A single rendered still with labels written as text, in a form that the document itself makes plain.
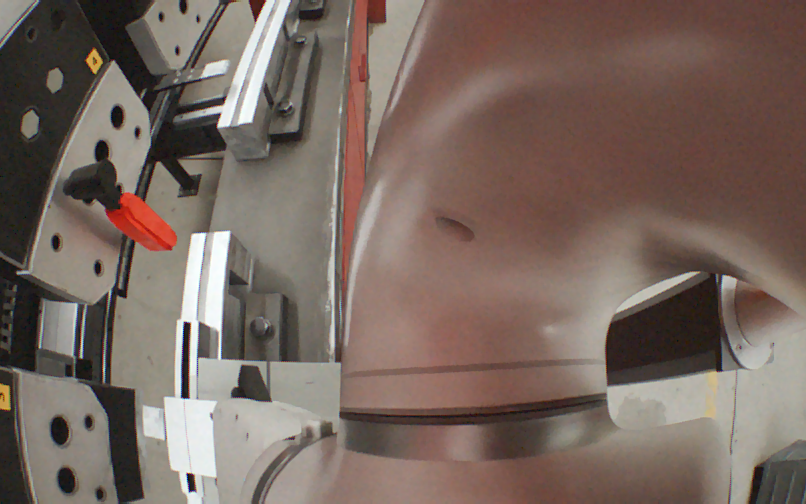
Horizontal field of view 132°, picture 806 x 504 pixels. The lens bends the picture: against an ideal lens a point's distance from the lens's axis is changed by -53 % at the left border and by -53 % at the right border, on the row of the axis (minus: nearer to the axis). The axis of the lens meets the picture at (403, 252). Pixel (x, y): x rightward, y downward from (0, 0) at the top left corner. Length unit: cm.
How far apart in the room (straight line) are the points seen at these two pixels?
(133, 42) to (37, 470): 30
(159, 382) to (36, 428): 149
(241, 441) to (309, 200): 43
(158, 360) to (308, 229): 126
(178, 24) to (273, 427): 32
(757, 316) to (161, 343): 183
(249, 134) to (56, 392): 48
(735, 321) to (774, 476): 204
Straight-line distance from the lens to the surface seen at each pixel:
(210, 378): 41
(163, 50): 34
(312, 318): 50
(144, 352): 175
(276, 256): 54
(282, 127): 63
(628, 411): 168
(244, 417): 20
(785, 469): 252
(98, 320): 63
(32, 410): 22
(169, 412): 44
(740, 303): 59
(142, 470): 36
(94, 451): 25
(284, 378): 37
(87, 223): 24
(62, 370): 53
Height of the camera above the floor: 136
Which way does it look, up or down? 69 degrees down
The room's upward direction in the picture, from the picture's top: 3 degrees clockwise
